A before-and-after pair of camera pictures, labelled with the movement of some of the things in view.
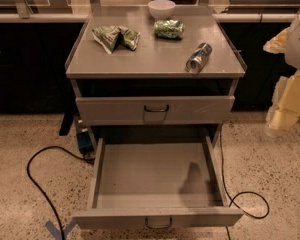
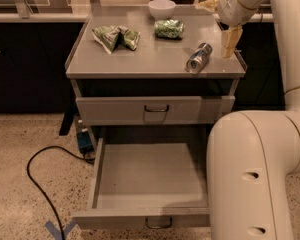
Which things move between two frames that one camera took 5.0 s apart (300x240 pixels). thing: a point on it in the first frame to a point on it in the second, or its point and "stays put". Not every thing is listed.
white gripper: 299,49 to 230,8
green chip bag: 111,37 stays put
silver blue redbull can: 196,62 stays put
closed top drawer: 154,110 stays put
